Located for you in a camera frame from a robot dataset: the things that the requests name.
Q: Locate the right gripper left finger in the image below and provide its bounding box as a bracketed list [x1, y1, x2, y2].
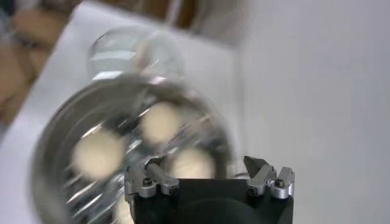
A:
[124, 155, 180, 203]

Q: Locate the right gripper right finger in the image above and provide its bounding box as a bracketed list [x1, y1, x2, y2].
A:
[243, 155, 296, 200]

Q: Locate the white steamed baozi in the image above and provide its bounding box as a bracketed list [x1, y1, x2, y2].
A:
[169, 148, 217, 180]
[71, 129, 127, 181]
[139, 102, 185, 144]

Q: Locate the glass lid with cream handle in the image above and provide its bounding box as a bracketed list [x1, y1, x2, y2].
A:
[87, 26, 186, 83]

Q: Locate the stainless steel steamer basket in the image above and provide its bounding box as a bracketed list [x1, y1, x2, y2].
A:
[30, 74, 236, 224]

